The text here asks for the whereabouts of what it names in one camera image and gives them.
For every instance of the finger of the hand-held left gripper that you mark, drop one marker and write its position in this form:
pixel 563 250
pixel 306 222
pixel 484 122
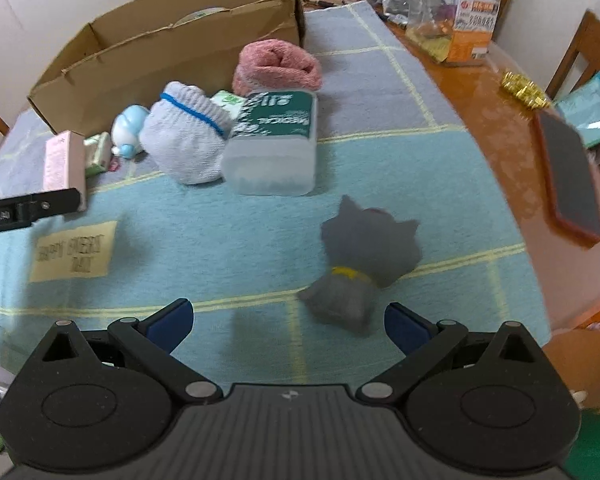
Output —
pixel 30 207

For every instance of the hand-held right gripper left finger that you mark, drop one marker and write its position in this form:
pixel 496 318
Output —
pixel 172 322

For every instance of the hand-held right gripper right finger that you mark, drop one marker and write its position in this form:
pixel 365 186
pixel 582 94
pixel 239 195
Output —
pixel 407 328

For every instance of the pink small box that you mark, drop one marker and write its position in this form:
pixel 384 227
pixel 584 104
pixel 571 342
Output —
pixel 62 170

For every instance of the green packet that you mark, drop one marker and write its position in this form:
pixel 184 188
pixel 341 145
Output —
pixel 227 102
pixel 97 155

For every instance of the grey cat toy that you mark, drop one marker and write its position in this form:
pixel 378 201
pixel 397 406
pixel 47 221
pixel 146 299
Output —
pixel 365 250

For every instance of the blue round toy figurine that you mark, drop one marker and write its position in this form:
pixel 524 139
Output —
pixel 130 130

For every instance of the white sock blue stripe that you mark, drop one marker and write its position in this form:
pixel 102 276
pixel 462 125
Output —
pixel 185 135

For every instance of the brown cardboard box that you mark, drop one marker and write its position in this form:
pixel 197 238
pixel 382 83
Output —
pixel 130 60

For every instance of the white bottle green label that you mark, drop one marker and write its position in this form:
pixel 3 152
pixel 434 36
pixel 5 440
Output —
pixel 272 150

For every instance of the clear tape roll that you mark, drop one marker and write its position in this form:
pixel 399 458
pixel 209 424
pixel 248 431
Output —
pixel 197 16

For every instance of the pink knit sock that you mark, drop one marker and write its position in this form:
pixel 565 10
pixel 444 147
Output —
pixel 277 67

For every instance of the yellow note card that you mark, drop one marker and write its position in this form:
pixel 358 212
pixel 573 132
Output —
pixel 72 252

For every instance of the blue checked tablecloth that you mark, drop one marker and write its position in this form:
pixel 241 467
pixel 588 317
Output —
pixel 230 240

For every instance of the brown cardboard piece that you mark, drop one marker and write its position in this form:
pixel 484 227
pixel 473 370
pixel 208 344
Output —
pixel 577 365

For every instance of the phone in red case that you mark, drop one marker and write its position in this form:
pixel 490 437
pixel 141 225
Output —
pixel 570 180

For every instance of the gold ornament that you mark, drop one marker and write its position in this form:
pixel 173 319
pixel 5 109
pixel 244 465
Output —
pixel 525 91

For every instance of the teal packet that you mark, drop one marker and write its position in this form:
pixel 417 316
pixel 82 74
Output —
pixel 592 110

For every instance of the large clear jar black lid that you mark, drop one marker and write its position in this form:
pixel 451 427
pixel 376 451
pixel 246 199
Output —
pixel 460 20

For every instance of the black pen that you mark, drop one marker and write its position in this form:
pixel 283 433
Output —
pixel 320 4

